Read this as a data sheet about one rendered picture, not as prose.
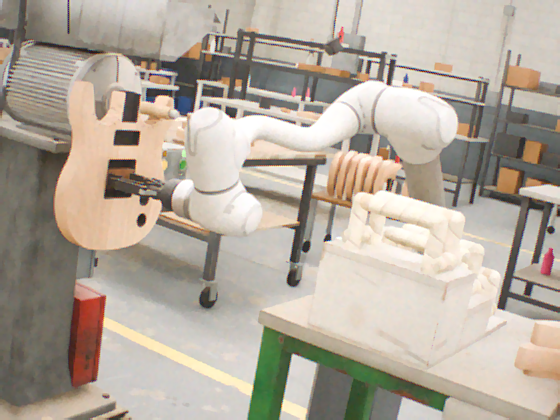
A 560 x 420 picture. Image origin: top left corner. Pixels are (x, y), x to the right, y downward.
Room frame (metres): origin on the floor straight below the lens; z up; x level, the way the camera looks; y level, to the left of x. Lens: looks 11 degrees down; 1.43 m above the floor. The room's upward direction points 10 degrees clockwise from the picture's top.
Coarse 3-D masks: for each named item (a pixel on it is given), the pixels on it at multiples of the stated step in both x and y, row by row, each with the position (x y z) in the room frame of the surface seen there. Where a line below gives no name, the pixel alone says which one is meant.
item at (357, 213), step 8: (352, 208) 1.47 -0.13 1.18; (360, 208) 1.46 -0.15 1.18; (352, 216) 1.47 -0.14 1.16; (360, 216) 1.46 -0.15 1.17; (352, 224) 1.46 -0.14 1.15; (360, 224) 1.46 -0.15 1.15; (352, 232) 1.46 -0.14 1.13; (360, 232) 1.46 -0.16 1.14; (352, 240) 1.46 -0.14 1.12; (360, 240) 1.47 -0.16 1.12; (352, 248) 1.46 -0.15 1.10; (360, 248) 1.47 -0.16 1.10
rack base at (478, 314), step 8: (472, 296) 1.57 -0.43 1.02; (480, 296) 1.58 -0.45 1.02; (488, 296) 1.59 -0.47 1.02; (472, 304) 1.50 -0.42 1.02; (480, 304) 1.52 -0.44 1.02; (488, 304) 1.56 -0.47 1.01; (472, 312) 1.48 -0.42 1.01; (480, 312) 1.53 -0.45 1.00; (488, 312) 1.57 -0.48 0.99; (472, 320) 1.49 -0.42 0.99; (480, 320) 1.54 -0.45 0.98; (488, 320) 1.58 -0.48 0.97; (464, 328) 1.46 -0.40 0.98; (472, 328) 1.50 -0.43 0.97; (480, 328) 1.55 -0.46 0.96; (464, 336) 1.47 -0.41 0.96; (472, 336) 1.52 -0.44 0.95; (480, 336) 1.56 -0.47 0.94; (464, 344) 1.48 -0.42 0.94
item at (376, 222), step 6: (372, 216) 1.53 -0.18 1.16; (378, 216) 1.53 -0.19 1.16; (384, 216) 1.53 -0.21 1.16; (372, 222) 1.53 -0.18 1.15; (378, 222) 1.53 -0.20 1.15; (384, 222) 1.54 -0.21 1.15; (372, 228) 1.53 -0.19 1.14; (378, 228) 1.53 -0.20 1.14; (378, 234) 1.53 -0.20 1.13; (372, 240) 1.53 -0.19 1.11; (378, 240) 1.53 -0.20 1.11
